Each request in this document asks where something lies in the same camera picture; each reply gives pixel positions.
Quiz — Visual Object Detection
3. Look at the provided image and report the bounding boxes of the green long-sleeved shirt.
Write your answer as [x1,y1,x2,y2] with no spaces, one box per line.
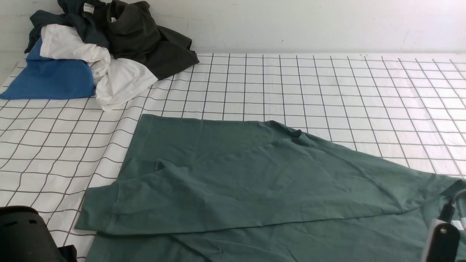
[75,114,465,262]

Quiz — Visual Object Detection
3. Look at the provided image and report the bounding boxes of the white garment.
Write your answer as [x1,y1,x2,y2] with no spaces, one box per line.
[40,24,158,111]

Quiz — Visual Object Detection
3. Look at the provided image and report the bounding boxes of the dark olive garment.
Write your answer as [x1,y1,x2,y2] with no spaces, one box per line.
[93,0,199,79]

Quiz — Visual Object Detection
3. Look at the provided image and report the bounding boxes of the white grid-patterned tablecloth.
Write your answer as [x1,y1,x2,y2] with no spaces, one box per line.
[1,53,465,262]

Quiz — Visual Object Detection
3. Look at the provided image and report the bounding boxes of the dark navy garment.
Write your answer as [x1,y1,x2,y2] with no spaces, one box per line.
[24,0,110,53]

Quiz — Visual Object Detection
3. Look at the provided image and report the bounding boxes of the blue garment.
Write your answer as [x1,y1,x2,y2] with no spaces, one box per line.
[0,39,95,100]

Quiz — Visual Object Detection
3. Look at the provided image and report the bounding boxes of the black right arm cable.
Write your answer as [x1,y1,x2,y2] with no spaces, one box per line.
[437,189,466,223]

